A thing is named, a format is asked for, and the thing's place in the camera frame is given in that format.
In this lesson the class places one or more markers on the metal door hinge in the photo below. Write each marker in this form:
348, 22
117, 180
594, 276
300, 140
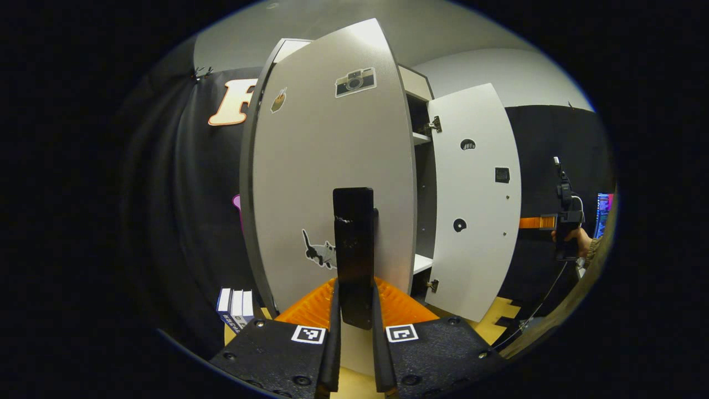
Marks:
434, 125
432, 285

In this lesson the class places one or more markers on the white blue book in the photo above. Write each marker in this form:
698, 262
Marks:
237, 307
248, 305
224, 305

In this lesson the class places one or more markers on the white double-door shoe cabinet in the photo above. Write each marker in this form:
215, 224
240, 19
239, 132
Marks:
416, 84

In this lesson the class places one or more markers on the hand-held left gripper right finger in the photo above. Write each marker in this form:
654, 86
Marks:
382, 360

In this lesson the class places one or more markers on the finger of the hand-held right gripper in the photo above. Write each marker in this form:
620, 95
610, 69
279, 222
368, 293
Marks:
534, 223

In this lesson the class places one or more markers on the camera-sticker white shoe cabinet door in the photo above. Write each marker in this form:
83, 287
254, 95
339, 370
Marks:
310, 166

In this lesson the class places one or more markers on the headphone-sticker white shoe cabinet door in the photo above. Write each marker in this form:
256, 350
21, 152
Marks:
476, 266

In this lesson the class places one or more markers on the black backdrop cloth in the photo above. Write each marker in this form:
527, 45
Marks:
183, 194
537, 166

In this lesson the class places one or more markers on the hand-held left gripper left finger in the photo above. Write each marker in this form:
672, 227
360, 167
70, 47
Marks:
331, 360

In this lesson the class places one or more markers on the computer monitor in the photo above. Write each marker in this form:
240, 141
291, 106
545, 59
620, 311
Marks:
604, 213

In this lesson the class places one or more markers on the white cabinet shelf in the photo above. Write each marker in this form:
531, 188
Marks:
422, 264
421, 138

